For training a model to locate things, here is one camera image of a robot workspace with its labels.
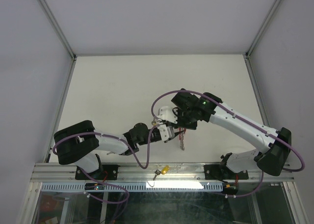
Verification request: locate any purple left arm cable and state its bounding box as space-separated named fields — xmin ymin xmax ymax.
xmin=52 ymin=125 xmax=157 ymax=169

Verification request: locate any left aluminium frame post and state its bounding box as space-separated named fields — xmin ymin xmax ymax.
xmin=37 ymin=0 xmax=77 ymax=60

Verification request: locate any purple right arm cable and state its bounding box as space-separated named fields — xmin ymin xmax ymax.
xmin=151 ymin=90 xmax=305 ymax=199

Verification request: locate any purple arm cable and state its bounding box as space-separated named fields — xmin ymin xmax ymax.
xmin=52 ymin=125 xmax=157 ymax=169
xmin=151 ymin=90 xmax=305 ymax=199

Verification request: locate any metal keyring holder red handle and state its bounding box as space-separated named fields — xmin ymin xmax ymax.
xmin=178 ymin=128 xmax=186 ymax=151

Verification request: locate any right aluminium frame post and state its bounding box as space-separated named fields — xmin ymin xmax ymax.
xmin=245 ymin=0 xmax=283 ymax=58

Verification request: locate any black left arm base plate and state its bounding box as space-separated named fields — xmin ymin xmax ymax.
xmin=75 ymin=164 xmax=119 ymax=181

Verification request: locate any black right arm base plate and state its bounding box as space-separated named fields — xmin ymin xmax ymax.
xmin=204 ymin=164 xmax=249 ymax=181

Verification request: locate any white slotted cable duct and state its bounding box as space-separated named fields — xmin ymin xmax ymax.
xmin=41 ymin=180 xmax=223 ymax=193

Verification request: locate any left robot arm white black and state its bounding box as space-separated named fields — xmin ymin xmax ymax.
xmin=52 ymin=120 xmax=180 ymax=179

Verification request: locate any aluminium frame post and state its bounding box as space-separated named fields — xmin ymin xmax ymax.
xmin=245 ymin=0 xmax=283 ymax=58
xmin=37 ymin=0 xmax=77 ymax=60

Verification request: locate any aluminium mounting rail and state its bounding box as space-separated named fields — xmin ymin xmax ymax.
xmin=30 ymin=162 xmax=295 ymax=184

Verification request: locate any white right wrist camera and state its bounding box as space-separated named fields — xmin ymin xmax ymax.
xmin=157 ymin=106 xmax=178 ymax=124

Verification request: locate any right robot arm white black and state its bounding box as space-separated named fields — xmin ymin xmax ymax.
xmin=171 ymin=91 xmax=291 ymax=178

